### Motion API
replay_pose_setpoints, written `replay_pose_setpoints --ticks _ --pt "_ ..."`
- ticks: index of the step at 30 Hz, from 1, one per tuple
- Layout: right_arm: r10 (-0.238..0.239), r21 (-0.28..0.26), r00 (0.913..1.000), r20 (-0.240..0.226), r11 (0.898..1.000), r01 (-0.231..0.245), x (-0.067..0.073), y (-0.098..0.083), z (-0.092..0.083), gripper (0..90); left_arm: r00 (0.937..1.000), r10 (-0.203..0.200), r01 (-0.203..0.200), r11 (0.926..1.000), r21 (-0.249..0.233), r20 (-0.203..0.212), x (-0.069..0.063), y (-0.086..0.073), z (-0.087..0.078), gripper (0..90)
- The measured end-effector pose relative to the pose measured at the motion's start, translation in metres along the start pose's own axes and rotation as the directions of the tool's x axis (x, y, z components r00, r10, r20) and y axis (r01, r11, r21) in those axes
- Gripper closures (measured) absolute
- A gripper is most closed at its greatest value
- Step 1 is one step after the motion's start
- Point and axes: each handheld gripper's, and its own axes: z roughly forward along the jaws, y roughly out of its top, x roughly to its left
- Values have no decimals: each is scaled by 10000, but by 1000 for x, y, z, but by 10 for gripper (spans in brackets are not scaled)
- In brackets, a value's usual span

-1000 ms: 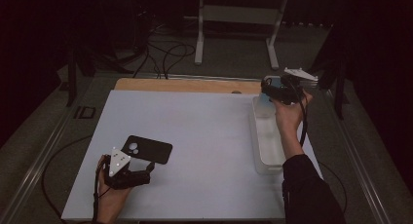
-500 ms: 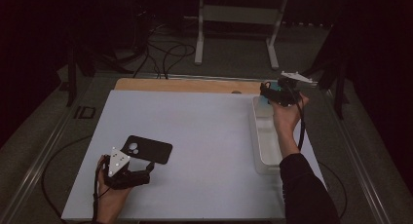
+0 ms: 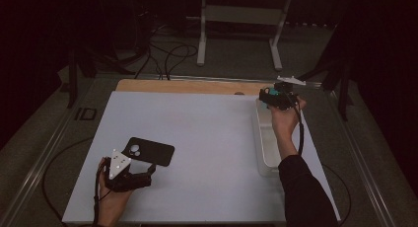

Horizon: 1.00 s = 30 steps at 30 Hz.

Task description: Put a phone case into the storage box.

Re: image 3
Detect black phone case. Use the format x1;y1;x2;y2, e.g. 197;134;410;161
120;136;175;168

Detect iridescent teal phone case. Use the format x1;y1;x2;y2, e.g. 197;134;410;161
263;86;281;97

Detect grey metal stand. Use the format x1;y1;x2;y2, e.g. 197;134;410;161
186;0;294;72

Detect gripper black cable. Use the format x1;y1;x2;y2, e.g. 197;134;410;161
285;91;353;227
40;136;110;227

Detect black floor cables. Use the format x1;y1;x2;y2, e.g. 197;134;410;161
133;21;199;82

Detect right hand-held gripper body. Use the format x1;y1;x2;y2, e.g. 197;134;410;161
267;75;308;112

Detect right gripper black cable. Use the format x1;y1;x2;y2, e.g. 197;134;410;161
285;91;353;227

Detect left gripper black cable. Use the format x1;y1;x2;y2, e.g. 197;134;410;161
40;136;110;227

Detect black tripod stand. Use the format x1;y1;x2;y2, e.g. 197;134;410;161
285;23;355;122
66;38;136;110

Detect white rectangular tray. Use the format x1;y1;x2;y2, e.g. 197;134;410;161
251;98;298;179

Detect person's right hand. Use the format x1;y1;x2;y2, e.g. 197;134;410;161
268;96;308;146

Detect person's left hand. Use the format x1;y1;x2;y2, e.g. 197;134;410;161
97;157;136;221

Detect metal floor rail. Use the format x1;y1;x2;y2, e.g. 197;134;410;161
0;78;97;227
327;88;397;227

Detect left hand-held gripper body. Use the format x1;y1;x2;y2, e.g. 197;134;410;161
104;148;153;193

